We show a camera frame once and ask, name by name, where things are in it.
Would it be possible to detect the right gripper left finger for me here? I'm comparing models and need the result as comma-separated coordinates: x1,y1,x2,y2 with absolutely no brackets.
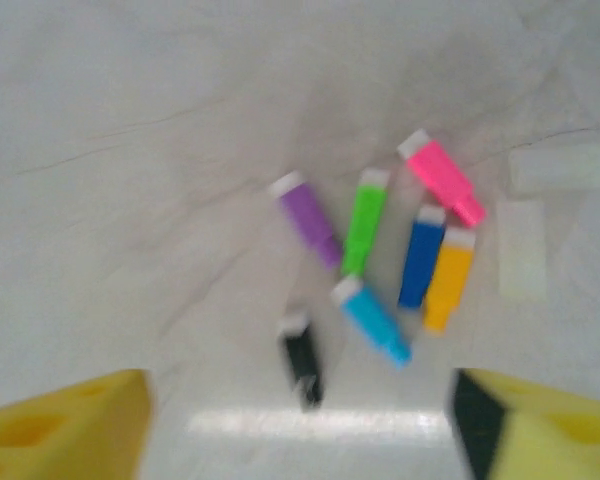
0,368,152,480

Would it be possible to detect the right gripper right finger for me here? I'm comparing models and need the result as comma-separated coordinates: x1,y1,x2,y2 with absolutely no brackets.
449,368,600,480

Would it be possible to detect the small orange pen cap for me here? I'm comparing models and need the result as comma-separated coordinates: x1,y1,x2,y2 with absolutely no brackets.
422,227,477,334

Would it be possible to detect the translucent highlighter cap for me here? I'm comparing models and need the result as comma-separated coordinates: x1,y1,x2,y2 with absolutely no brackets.
497,199,549,300
509,147,600,194

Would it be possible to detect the small light blue pen cap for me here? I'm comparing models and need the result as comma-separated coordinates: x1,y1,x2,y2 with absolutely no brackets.
329,273,412,370

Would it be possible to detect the small dark blue pen cap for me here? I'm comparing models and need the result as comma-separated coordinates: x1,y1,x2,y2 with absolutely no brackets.
397,203,449,309

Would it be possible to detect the small black pen cap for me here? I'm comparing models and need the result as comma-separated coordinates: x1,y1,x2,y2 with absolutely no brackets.
277,307,326,409

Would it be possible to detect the small pink pen cap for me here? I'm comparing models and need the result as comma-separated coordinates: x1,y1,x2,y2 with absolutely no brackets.
397,128,487,229

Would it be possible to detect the small green pen cap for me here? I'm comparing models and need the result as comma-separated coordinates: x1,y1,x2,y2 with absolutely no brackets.
340,167,391,279

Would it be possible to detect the small purple pen cap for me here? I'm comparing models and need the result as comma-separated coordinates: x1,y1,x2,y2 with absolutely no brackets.
269,170,344,271

